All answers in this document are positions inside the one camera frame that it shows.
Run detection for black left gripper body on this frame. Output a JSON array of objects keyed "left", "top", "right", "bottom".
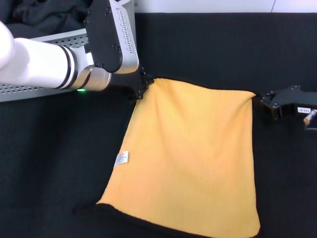
[{"left": 109, "top": 65, "right": 146, "bottom": 99}]

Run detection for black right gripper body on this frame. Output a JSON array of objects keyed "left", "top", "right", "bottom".
[{"left": 271, "top": 85, "right": 317, "bottom": 119}]

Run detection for yellow towel with black trim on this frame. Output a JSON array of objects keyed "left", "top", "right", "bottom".
[{"left": 95, "top": 76, "right": 263, "bottom": 238}]

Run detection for grey perforated storage box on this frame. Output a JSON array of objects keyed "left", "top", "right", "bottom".
[{"left": 0, "top": 0, "right": 139, "bottom": 103}]

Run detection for black cloth in box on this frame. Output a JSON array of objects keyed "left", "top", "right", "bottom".
[{"left": 0, "top": 0, "right": 95, "bottom": 38}]

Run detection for grey right gripper cable connector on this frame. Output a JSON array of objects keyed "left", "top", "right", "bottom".
[{"left": 303, "top": 108, "right": 317, "bottom": 131}]

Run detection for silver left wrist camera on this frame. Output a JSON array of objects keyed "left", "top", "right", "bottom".
[{"left": 83, "top": 0, "right": 141, "bottom": 75}]

